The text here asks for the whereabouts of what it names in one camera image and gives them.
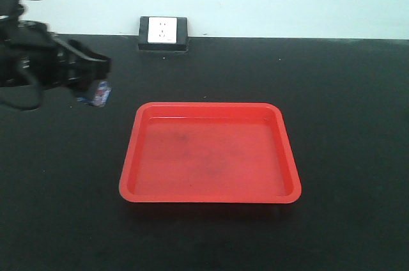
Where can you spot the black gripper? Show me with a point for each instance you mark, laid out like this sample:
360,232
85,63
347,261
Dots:
47,55

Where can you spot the red mushroom push button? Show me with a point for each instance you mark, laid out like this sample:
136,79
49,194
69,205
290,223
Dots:
96,95

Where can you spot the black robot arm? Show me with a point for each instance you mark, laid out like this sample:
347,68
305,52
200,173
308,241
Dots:
13,10

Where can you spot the red plastic tray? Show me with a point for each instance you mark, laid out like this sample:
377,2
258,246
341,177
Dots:
209,152

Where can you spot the black white power socket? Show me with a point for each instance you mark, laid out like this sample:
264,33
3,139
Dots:
163,34

